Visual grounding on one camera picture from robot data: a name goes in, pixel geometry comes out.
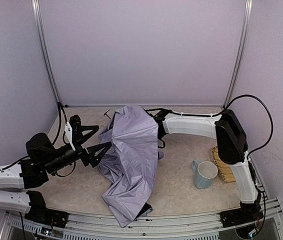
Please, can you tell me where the lavender folding umbrella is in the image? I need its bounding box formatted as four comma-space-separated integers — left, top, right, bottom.
98, 105, 164, 228

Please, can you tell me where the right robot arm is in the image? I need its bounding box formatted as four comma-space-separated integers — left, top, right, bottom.
153, 108, 266, 228

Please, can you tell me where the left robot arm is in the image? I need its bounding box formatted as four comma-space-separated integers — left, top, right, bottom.
0, 115, 112, 228

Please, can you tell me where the light blue ceramic mug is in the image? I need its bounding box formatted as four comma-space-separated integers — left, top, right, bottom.
192, 160, 219, 190

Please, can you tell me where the woven bamboo tray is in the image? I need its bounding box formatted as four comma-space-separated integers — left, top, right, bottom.
211, 146, 236, 183

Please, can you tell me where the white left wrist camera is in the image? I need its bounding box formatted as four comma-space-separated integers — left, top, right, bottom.
64, 121, 76, 152

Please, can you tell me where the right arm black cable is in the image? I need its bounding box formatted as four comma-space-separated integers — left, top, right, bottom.
143, 94, 274, 161

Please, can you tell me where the right aluminium frame post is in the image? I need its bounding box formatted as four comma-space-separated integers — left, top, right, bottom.
223, 0, 253, 108

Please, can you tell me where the aluminium frame post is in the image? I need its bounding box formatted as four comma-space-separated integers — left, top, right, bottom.
223, 0, 253, 108
31, 0, 62, 105

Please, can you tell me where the left aluminium frame post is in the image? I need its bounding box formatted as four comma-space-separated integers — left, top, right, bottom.
31, 0, 62, 105

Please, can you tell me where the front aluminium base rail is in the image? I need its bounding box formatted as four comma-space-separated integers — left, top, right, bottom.
0, 197, 283, 240

